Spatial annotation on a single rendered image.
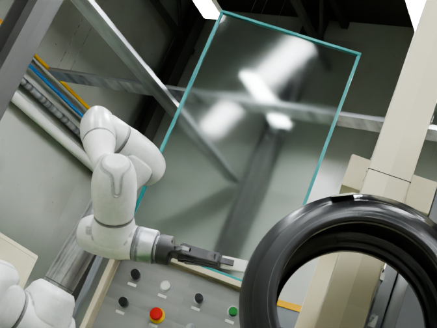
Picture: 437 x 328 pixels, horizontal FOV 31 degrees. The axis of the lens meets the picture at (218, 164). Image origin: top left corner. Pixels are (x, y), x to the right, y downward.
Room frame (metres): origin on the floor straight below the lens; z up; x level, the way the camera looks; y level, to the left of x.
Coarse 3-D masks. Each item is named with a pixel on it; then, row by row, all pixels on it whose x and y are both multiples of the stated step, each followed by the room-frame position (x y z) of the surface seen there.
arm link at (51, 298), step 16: (128, 144) 2.40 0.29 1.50; (144, 144) 2.43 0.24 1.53; (144, 160) 2.44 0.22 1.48; (160, 160) 2.47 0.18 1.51; (144, 176) 2.46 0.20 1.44; (160, 176) 2.50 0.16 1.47; (64, 256) 2.47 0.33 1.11; (80, 256) 2.47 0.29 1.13; (48, 272) 2.50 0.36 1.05; (64, 272) 2.47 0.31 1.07; (80, 272) 2.49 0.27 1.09; (32, 288) 2.48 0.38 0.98; (48, 288) 2.46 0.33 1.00; (64, 288) 2.48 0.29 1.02; (32, 304) 2.45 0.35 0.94; (48, 304) 2.45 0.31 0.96; (64, 304) 2.47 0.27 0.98; (32, 320) 2.44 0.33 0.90; (48, 320) 2.46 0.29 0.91; (64, 320) 2.49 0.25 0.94
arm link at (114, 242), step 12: (84, 228) 2.01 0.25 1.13; (96, 228) 1.98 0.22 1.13; (108, 228) 1.96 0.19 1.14; (120, 228) 1.96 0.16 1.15; (132, 228) 1.99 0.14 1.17; (84, 240) 2.02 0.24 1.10; (96, 240) 2.00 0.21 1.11; (108, 240) 1.98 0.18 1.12; (120, 240) 1.98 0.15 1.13; (132, 240) 1.99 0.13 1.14; (96, 252) 2.03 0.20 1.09; (108, 252) 2.01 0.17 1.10; (120, 252) 2.01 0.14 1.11
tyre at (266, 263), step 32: (288, 224) 1.86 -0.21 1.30; (320, 224) 1.83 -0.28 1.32; (352, 224) 2.06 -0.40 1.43; (384, 224) 1.81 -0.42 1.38; (416, 224) 1.80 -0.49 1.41; (256, 256) 1.89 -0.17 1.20; (288, 256) 1.84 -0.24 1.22; (384, 256) 2.08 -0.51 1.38; (416, 256) 2.04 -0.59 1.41; (256, 288) 1.86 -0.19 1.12; (416, 288) 2.06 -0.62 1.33; (256, 320) 1.85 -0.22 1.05
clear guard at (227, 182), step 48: (240, 48) 2.66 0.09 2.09; (288, 48) 2.63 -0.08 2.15; (336, 48) 2.60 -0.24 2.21; (192, 96) 2.68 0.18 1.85; (240, 96) 2.65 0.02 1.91; (288, 96) 2.62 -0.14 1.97; (336, 96) 2.59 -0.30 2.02; (192, 144) 2.67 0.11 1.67; (240, 144) 2.64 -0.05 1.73; (288, 144) 2.61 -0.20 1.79; (144, 192) 2.68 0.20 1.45; (192, 192) 2.65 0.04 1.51; (240, 192) 2.63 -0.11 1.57; (288, 192) 2.60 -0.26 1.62; (192, 240) 2.64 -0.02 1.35; (240, 240) 2.62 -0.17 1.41
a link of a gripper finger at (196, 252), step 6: (186, 246) 1.95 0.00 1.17; (192, 246) 1.95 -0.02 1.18; (180, 252) 1.95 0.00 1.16; (186, 252) 1.95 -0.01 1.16; (192, 252) 1.95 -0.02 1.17; (198, 252) 1.96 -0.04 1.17; (204, 252) 1.96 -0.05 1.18; (210, 252) 1.96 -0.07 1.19; (204, 258) 1.96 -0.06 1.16; (210, 258) 1.96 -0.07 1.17
